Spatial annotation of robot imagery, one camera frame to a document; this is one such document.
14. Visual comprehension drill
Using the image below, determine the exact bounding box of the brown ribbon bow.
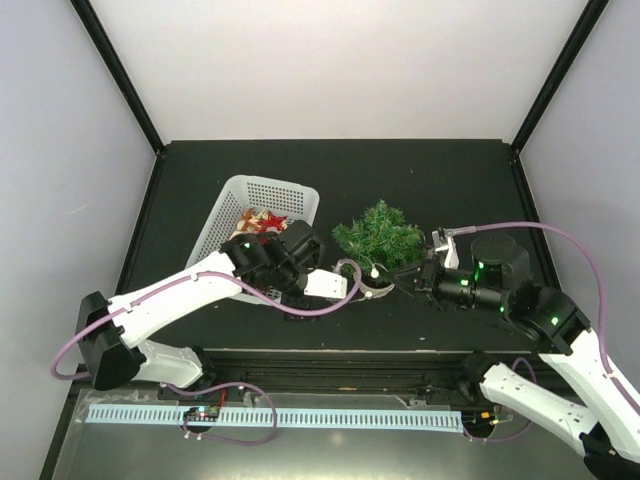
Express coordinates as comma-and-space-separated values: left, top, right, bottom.
237, 208, 263, 233

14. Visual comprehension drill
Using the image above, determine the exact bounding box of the white tree pot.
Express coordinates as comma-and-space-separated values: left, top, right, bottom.
359, 279, 395, 300

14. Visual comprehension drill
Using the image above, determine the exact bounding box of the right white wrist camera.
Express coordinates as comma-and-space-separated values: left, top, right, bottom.
432, 228, 459, 269

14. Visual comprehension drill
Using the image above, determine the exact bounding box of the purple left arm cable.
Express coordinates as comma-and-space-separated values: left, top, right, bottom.
50, 258, 364, 446

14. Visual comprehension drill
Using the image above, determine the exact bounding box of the white perforated plastic basket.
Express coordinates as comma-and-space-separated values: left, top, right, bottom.
186, 175, 325, 304

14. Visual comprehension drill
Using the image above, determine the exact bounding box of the white slotted cable duct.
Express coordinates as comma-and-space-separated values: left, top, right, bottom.
85, 404, 464, 433

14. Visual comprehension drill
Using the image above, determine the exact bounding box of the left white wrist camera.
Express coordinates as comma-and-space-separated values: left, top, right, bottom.
304, 269, 348, 300

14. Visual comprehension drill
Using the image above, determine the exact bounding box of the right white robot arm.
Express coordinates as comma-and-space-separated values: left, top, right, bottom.
390, 231, 639, 479

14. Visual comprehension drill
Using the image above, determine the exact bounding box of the small green christmas tree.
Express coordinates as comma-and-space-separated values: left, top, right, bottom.
332, 200, 427, 278

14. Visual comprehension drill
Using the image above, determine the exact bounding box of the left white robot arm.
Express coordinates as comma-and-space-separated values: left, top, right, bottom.
76, 221, 346, 399

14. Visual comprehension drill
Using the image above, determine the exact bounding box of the white bead light string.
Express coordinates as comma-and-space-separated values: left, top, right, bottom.
349, 259, 396, 301

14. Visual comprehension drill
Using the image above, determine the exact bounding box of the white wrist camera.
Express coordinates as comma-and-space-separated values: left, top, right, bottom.
304, 269, 348, 300
432, 228, 459, 269

